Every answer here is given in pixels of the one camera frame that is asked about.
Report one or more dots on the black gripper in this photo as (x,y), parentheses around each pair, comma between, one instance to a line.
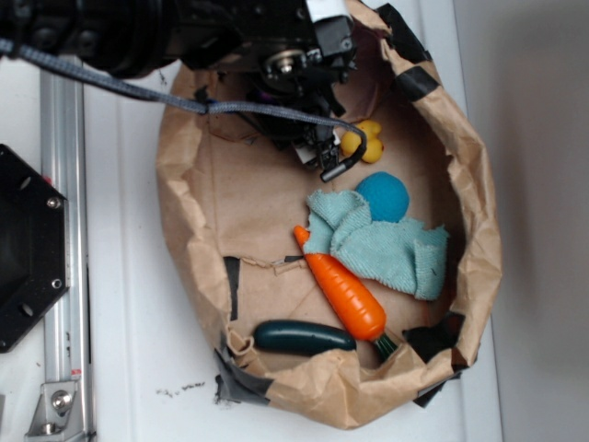
(292,52)

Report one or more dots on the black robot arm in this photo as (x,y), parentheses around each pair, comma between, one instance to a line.
(105,44)

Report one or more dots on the yellow rubber duck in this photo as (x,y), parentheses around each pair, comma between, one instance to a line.
(350,141)

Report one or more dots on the brown paper bag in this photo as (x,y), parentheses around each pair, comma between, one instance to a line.
(229,202)

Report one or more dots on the blue ball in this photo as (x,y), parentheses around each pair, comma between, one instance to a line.
(387,196)

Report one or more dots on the light blue cloth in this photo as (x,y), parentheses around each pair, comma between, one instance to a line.
(403,255)

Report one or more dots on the orange plastic carrot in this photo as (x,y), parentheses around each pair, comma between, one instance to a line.
(360,313)

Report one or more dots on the dark green toy cucumber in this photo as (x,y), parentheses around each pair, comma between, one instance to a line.
(301,337)

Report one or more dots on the white plastic bin lid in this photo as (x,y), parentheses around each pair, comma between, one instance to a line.
(153,373)

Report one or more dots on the aluminium rail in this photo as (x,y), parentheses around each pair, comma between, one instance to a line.
(67,337)

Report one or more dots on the black octagonal mount plate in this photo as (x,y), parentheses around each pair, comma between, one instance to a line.
(33,248)

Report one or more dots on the metal corner bracket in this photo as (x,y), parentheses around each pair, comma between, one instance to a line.
(58,414)

